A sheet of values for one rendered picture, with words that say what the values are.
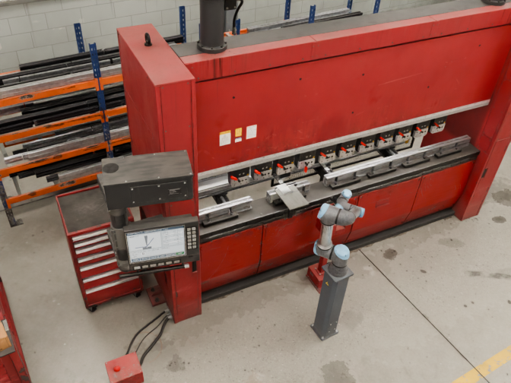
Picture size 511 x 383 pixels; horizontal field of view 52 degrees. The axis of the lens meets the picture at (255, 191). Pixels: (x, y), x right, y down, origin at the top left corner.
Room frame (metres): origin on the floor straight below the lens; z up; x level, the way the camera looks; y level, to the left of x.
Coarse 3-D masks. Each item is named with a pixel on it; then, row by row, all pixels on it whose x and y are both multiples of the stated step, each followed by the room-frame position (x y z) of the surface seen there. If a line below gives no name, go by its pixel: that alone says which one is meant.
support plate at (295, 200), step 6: (288, 186) 3.40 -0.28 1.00; (294, 186) 3.41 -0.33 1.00; (276, 192) 3.32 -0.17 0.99; (294, 192) 3.33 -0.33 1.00; (282, 198) 3.24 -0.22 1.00; (288, 198) 3.25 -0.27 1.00; (294, 198) 3.25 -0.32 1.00; (300, 198) 3.26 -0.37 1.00; (288, 204) 3.17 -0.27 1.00; (294, 204) 3.18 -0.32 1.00; (300, 204) 3.18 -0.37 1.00; (306, 204) 3.19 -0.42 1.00
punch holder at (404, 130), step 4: (396, 128) 3.92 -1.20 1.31; (400, 128) 3.90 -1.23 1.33; (404, 128) 3.92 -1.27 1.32; (408, 128) 3.95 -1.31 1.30; (396, 132) 3.91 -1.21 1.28; (404, 132) 3.93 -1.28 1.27; (408, 132) 3.95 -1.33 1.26; (396, 136) 3.90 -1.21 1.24; (400, 136) 3.91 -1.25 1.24; (408, 136) 3.95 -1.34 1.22; (392, 140) 3.94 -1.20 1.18; (396, 140) 3.89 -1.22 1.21; (400, 140) 3.91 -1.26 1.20; (404, 140) 3.93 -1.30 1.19
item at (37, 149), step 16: (64, 128) 4.42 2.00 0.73; (80, 128) 4.43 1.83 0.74; (96, 128) 4.48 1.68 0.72; (112, 128) 4.44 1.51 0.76; (128, 128) 4.42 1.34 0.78; (32, 144) 4.13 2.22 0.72; (48, 144) 4.10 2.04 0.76; (64, 144) 4.08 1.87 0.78; (80, 144) 4.16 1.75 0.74; (16, 160) 3.87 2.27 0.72
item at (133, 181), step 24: (120, 168) 2.32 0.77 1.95; (144, 168) 2.34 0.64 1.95; (168, 168) 2.35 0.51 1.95; (120, 192) 2.20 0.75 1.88; (144, 192) 2.23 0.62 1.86; (168, 192) 2.27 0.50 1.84; (192, 192) 2.32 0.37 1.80; (120, 216) 2.28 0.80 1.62; (120, 240) 2.26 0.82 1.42; (120, 264) 2.27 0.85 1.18
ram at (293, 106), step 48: (384, 48) 3.72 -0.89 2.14; (432, 48) 3.95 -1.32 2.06; (480, 48) 4.21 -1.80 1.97; (240, 96) 3.16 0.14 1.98; (288, 96) 3.34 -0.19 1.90; (336, 96) 3.54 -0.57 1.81; (384, 96) 3.77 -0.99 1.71; (432, 96) 4.03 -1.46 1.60; (480, 96) 4.32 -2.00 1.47; (240, 144) 3.16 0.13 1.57; (288, 144) 3.36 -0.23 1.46
